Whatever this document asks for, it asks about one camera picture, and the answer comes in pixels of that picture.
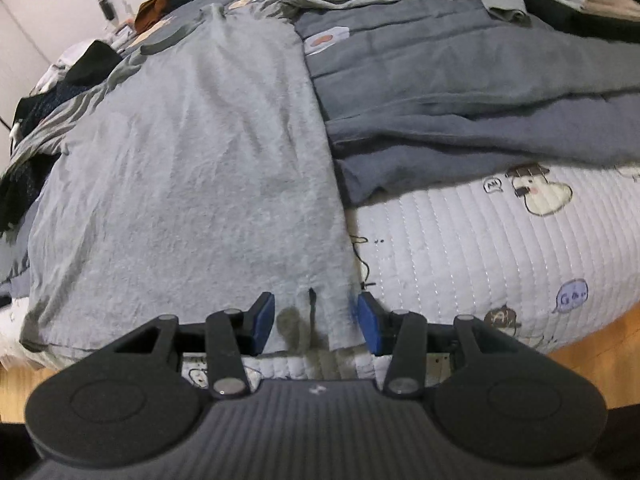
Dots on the large black garment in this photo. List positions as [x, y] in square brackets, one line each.
[95, 62]

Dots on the brown garment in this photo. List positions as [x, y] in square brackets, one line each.
[150, 12]

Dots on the grey long-sleeve shirt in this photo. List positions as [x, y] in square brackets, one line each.
[200, 160]

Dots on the white cartoon-print bed sheet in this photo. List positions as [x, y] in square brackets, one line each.
[450, 240]

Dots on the black hairbrush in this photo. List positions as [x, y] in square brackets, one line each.
[106, 9]

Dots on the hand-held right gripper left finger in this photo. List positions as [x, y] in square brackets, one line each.
[265, 320]

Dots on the dark blue patterned garment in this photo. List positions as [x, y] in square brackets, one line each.
[35, 110]

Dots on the grey quilted blanket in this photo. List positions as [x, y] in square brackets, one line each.
[450, 75]

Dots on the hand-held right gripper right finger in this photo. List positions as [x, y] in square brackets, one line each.
[367, 322]

